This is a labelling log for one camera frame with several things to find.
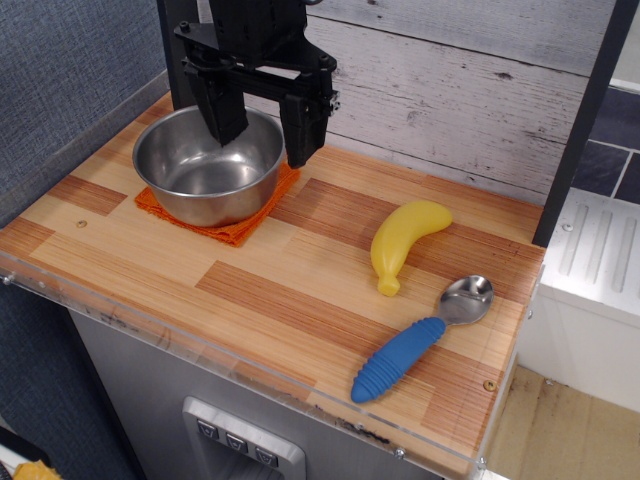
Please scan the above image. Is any yellow toy banana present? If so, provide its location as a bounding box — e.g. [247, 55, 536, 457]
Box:
[370, 200, 453, 297]

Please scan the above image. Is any yellow object bottom corner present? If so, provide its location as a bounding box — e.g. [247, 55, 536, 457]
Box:
[13, 461, 62, 480]

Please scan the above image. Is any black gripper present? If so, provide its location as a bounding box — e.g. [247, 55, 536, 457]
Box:
[174, 1, 339, 168]

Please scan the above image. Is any dark left post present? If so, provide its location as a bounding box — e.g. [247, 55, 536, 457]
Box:
[156, 0, 200, 110]

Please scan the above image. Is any grey toy cabinet front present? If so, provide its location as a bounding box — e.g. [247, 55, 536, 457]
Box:
[71, 312, 435, 479]

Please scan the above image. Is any dark post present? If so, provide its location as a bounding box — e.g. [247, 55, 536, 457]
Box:
[532, 0, 639, 247]
[156, 0, 200, 110]

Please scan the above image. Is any dark right post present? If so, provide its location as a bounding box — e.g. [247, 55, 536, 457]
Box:
[532, 0, 639, 247]

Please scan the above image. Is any stainless steel bowl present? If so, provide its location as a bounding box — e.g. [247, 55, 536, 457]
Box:
[132, 106, 285, 227]

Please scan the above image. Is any orange cloth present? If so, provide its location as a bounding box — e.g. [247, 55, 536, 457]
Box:
[135, 164, 301, 247]

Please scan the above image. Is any white toy sink unit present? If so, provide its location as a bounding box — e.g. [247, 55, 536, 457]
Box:
[517, 189, 639, 411]

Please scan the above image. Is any blue handled metal spoon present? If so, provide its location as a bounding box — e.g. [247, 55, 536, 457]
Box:
[351, 275, 494, 404]

